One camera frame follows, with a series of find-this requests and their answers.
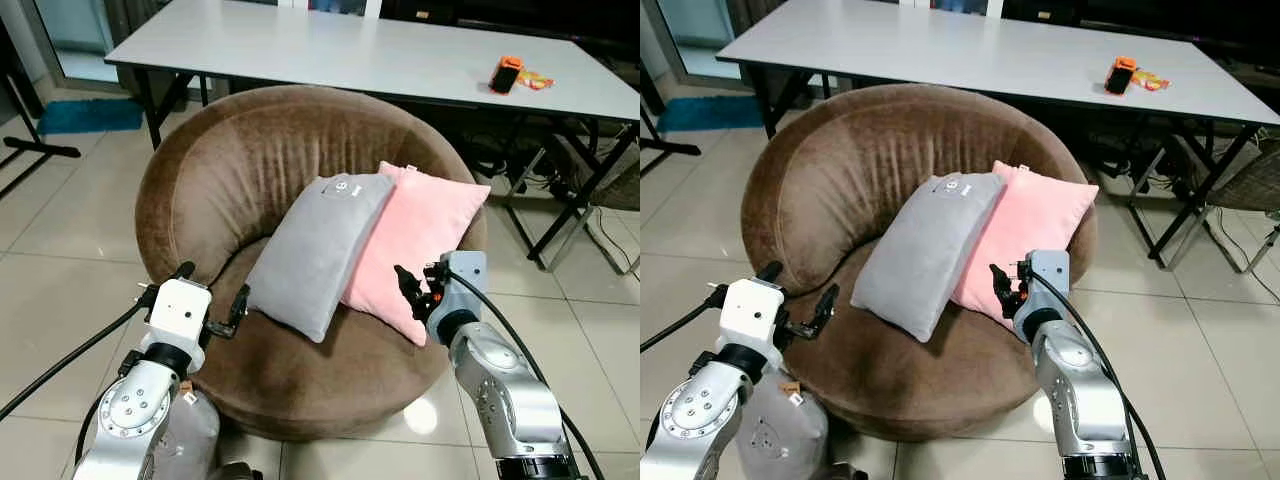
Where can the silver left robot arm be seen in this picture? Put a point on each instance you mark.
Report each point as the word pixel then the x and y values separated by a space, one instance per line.
pixel 700 420
pixel 135 415

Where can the orange and black device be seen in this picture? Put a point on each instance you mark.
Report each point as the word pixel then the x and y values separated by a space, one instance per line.
pixel 1121 76
pixel 505 75

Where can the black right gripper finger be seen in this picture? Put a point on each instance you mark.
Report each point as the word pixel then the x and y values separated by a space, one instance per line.
pixel 1000 277
pixel 407 278
pixel 1007 305
pixel 417 307

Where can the blue floor mat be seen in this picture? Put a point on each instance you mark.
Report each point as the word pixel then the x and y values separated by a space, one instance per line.
pixel 90 116
pixel 710 113

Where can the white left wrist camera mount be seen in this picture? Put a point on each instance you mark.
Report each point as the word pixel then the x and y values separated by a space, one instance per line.
pixel 750 312
pixel 180 312

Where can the pink plush pillow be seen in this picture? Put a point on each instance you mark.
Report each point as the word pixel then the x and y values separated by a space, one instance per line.
pixel 1035 225
pixel 420 225

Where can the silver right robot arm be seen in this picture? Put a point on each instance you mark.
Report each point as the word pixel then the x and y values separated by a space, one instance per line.
pixel 505 395
pixel 1080 390

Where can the brown wicker basket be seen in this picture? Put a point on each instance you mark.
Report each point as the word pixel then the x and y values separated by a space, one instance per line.
pixel 1250 180
pixel 620 180

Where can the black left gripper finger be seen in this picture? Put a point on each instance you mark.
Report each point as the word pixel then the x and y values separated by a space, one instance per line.
pixel 826 305
pixel 769 271
pixel 239 305
pixel 184 271

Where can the orange yellow snack packet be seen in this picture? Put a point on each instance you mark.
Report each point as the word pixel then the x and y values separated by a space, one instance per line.
pixel 540 81
pixel 1155 81

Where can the white folding table black legs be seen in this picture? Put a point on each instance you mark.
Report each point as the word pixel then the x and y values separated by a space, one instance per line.
pixel 950 50
pixel 330 50

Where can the glass door with frame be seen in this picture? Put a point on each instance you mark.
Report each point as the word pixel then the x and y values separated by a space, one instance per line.
pixel 80 40
pixel 695 35

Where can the grey pillow with white tag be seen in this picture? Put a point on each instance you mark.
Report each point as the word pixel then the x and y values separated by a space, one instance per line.
pixel 785 435
pixel 190 440

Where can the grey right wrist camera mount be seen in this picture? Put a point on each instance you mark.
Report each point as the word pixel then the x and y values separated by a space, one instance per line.
pixel 462 285
pixel 1045 280

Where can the brown round velvet sofa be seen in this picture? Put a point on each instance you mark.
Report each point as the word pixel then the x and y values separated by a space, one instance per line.
pixel 860 145
pixel 250 150

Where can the black metal stand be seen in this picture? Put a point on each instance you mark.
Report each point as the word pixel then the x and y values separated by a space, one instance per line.
pixel 35 148
pixel 670 146

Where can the grey pillow with round logo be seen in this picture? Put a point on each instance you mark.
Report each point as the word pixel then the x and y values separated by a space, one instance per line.
pixel 925 250
pixel 315 250

